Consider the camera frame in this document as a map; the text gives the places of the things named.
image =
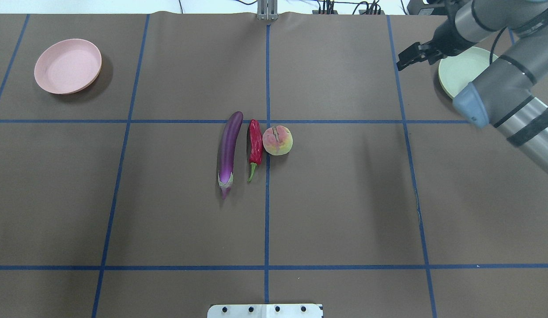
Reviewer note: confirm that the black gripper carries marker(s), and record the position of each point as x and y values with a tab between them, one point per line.
447	39

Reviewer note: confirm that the peach fruit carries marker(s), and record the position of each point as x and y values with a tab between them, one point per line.
277	140

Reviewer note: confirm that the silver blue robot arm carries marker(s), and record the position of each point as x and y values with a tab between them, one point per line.
501	94

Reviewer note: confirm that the green plate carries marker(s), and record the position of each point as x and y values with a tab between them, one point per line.
454	73

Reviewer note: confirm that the red chili pepper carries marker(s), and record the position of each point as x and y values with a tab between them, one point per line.
255	156

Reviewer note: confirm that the purple eggplant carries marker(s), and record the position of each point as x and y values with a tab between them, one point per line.
225	175

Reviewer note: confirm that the pink plate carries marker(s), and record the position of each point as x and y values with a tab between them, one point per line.
68	66

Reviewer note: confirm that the aluminium frame post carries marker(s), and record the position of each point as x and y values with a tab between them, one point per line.
267	10

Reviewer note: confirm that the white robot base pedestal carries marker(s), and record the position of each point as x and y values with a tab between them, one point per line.
284	310

